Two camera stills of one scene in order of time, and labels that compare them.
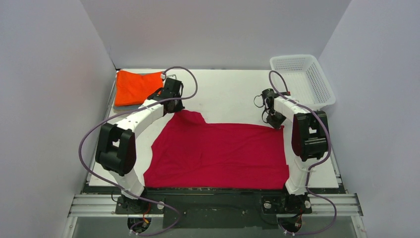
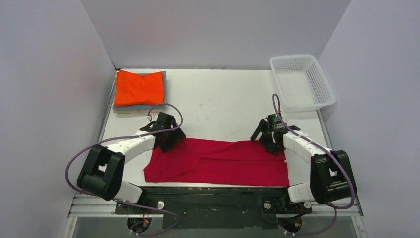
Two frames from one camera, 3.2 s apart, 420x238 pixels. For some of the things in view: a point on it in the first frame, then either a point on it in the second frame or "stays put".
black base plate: x=215 y=208 stays put
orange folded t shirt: x=134 y=89 stays put
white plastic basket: x=302 y=77 stays put
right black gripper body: x=274 y=119 to x=268 y=139
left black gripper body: x=175 y=107 to x=172 y=139
